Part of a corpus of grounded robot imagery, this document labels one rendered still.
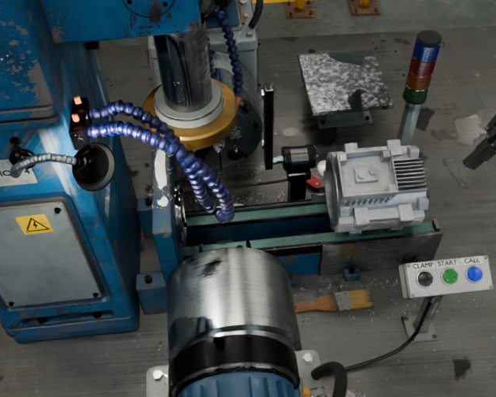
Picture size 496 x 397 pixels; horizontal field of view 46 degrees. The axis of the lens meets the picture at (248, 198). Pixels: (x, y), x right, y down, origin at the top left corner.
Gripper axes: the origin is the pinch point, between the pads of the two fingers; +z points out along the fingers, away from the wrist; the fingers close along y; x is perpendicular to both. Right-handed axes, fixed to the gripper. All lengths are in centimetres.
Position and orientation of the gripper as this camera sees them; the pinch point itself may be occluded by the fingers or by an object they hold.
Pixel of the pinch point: (479, 154)
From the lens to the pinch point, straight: 130.8
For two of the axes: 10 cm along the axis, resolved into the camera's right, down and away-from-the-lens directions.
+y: 0.8, 7.6, -6.4
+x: 8.8, 2.5, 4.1
